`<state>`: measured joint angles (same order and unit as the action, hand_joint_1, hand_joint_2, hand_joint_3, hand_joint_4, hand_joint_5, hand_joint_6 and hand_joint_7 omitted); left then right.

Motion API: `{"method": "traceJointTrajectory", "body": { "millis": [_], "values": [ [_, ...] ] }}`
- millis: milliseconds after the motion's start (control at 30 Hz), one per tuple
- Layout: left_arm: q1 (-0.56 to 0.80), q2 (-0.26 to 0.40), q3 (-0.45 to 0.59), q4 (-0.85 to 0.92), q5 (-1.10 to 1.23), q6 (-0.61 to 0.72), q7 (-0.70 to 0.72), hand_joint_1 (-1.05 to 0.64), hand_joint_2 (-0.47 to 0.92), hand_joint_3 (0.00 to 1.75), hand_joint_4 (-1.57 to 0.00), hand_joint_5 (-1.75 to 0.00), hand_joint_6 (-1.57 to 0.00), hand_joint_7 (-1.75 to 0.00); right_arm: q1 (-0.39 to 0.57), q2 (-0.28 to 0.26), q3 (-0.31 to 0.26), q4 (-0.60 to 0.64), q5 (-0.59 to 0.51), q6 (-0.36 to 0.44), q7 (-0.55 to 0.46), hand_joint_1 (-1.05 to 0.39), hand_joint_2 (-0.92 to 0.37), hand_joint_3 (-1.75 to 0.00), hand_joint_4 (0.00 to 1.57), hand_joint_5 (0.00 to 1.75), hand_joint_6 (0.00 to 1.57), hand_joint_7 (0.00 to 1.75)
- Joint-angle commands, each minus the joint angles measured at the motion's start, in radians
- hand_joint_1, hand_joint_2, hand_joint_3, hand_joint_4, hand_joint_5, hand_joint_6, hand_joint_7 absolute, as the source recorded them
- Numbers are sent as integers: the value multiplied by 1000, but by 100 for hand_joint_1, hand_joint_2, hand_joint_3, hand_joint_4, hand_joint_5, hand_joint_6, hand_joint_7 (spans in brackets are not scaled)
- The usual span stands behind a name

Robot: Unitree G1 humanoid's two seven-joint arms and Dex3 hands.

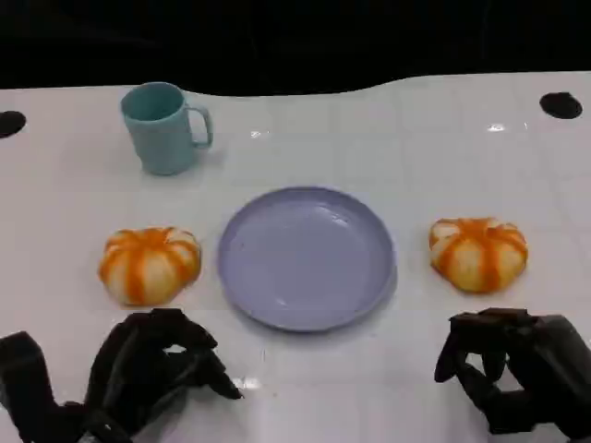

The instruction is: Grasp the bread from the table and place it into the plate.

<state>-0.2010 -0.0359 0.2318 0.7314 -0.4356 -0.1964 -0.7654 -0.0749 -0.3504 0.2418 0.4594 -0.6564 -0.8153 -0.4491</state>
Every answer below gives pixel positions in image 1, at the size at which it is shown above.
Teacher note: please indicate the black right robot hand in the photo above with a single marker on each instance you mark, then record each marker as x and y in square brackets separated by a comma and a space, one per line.
[549, 360]

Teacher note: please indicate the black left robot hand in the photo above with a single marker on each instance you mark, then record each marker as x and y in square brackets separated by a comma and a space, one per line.
[134, 369]

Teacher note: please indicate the orange white toy bread roll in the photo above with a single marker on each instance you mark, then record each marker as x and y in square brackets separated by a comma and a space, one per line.
[148, 267]
[480, 260]

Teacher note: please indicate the lilac plate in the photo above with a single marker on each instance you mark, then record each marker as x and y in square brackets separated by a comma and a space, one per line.
[307, 263]

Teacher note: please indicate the pale green mug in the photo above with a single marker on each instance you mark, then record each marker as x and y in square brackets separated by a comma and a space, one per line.
[159, 138]

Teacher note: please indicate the black cloth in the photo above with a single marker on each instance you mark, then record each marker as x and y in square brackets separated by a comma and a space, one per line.
[295, 41]

